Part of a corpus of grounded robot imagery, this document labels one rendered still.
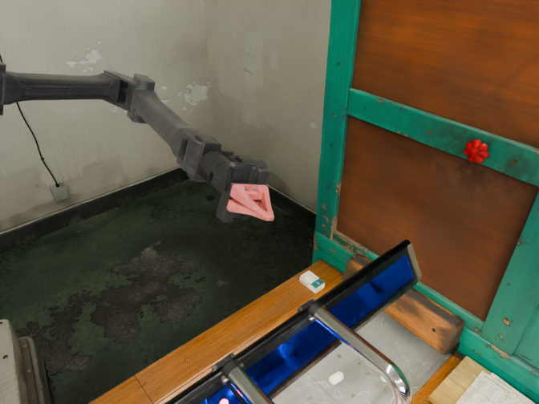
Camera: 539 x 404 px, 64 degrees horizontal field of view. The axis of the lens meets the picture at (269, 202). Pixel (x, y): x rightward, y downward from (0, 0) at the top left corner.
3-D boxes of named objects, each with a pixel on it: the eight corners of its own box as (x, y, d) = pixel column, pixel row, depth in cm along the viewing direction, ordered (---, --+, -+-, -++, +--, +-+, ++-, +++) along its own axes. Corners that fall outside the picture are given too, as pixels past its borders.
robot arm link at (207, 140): (183, 172, 85) (192, 131, 82) (231, 175, 92) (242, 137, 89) (209, 199, 77) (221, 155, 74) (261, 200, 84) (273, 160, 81)
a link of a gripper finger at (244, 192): (278, 244, 69) (249, 216, 76) (292, 205, 67) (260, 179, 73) (244, 247, 65) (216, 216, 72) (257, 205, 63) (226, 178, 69)
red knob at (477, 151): (459, 159, 77) (466, 137, 75) (466, 155, 79) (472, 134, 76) (482, 168, 75) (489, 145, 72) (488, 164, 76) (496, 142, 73)
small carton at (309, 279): (299, 281, 115) (299, 276, 114) (308, 275, 117) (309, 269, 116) (315, 293, 112) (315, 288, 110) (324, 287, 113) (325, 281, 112)
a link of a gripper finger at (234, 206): (283, 231, 69) (253, 204, 75) (296, 191, 66) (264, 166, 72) (248, 233, 64) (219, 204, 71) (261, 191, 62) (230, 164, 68)
